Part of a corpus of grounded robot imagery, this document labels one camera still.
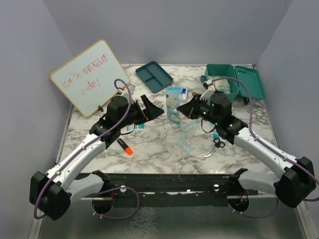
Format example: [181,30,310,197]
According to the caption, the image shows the teal medicine kit box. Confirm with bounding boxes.
[200,64,266,102]

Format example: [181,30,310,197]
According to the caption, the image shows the teal plaster sheet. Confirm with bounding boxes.
[173,137,194,156]
[180,121,200,136]

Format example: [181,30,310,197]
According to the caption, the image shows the teal plaster sheet near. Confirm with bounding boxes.
[173,137,194,156]

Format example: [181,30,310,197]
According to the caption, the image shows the black orange highlighter marker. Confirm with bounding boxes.
[117,138,133,155]

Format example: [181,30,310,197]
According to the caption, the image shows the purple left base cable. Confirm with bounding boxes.
[91,186,141,220]

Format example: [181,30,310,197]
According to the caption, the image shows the yellow framed whiteboard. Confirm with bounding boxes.
[50,40,130,118]

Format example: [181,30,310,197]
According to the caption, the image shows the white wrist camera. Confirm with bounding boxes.
[200,80,216,101]
[118,84,136,96]

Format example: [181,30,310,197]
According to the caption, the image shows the small gauze dressing packet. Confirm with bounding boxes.
[127,124,146,131]

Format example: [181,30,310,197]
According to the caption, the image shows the teal divided tray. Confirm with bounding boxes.
[135,61,173,93]

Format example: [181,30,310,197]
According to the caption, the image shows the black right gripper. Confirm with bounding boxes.
[177,94,220,125]

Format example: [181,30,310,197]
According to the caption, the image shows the blue cotton swab bag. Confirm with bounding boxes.
[166,87,181,125]

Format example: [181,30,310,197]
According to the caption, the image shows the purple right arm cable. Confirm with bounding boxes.
[211,76,319,202]

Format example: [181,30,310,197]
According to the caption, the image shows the long gauze dressing packet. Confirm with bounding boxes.
[212,132,220,139]

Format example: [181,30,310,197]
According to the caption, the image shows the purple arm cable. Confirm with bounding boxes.
[211,76,319,202]
[33,78,132,220]

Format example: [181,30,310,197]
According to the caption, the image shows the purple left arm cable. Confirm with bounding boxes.
[33,78,132,220]

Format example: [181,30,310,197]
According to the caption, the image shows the black handled scissors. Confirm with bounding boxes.
[203,138,225,160]

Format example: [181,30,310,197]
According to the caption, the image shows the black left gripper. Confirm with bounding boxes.
[119,95,164,129]

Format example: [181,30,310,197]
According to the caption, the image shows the teal plaster sheet middle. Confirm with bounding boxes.
[180,121,200,136]

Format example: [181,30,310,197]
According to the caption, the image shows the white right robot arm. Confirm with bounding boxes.
[177,94,316,208]

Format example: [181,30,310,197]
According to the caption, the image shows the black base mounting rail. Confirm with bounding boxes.
[93,170,258,208]

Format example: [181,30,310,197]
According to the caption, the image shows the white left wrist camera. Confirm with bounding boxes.
[118,84,136,96]

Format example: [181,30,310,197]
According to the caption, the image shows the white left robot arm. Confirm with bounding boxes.
[29,95,164,220]

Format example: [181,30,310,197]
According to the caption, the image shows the yellowish gauze roll bag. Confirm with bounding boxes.
[213,79,231,94]

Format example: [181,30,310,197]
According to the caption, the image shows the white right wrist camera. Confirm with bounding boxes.
[200,80,216,101]

